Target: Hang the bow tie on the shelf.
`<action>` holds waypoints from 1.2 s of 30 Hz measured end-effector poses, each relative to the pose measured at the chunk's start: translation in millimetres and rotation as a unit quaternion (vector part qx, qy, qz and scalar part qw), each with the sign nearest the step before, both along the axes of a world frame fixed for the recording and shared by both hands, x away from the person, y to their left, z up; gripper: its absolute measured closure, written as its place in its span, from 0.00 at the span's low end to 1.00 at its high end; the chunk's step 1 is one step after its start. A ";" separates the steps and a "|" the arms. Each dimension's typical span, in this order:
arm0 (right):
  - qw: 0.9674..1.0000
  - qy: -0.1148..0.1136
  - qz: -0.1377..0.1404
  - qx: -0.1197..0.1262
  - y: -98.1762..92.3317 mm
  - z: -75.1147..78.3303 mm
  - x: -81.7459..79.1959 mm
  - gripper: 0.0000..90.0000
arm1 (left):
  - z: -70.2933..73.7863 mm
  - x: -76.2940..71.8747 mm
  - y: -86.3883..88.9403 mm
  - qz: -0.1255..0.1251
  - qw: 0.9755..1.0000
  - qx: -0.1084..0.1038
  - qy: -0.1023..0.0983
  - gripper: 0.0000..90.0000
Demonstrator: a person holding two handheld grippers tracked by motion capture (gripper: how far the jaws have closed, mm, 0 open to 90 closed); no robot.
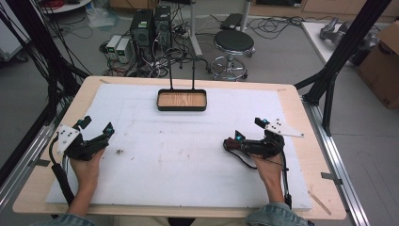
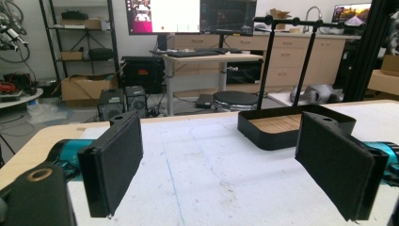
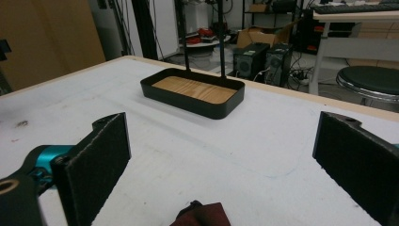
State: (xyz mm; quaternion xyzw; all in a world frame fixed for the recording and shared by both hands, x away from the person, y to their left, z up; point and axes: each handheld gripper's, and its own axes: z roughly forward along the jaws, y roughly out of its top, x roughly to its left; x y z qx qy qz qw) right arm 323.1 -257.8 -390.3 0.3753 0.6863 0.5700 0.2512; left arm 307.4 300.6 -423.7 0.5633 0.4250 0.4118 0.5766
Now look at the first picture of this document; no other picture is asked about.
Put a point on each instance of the grey robot part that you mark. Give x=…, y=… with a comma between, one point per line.
x=335, y=29

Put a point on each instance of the clear plastic bag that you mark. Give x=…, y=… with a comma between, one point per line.
x=101, y=17

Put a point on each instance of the blue denim sleeve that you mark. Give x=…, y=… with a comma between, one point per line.
x=276, y=215
x=64, y=220

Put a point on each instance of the black round stool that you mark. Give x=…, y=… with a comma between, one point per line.
x=233, y=42

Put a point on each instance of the aluminium rail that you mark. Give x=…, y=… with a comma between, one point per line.
x=335, y=150
x=22, y=163

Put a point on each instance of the white low platform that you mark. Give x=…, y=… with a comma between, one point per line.
x=316, y=40

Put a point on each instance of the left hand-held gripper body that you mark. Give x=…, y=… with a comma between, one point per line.
x=70, y=141

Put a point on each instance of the white foam mat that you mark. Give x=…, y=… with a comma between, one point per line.
x=182, y=150

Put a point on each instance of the person's right hand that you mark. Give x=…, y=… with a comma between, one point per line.
x=266, y=171

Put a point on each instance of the black metal frame strut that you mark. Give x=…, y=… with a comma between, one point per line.
x=40, y=44
x=345, y=47

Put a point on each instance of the black computer tower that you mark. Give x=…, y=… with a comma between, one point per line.
x=141, y=27
x=163, y=25

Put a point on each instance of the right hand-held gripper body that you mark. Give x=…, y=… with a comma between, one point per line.
x=266, y=144

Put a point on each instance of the blue denim right sleeve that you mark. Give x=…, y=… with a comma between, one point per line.
x=276, y=215

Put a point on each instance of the white bench power supply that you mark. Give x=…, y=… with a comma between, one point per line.
x=123, y=50
x=113, y=46

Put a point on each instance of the thin wooden stick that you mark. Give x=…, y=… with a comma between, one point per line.
x=320, y=203

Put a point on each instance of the black flat box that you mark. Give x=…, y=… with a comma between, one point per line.
x=232, y=21

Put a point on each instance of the grey metal bracket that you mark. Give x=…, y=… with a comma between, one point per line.
x=40, y=163
x=331, y=177

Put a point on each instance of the grey metal table leg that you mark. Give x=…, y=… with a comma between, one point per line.
x=195, y=31

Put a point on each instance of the black stand with wooden tray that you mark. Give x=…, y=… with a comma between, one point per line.
x=182, y=100

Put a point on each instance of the person's left hand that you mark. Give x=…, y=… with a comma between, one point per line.
x=87, y=169

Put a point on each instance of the round white table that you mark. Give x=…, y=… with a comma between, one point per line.
x=64, y=5

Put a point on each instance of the small dark brown object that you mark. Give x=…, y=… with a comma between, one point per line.
x=230, y=144

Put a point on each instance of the brown cardboard box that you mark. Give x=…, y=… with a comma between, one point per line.
x=381, y=69

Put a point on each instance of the blue denim left sleeve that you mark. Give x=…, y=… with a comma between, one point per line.
x=64, y=220

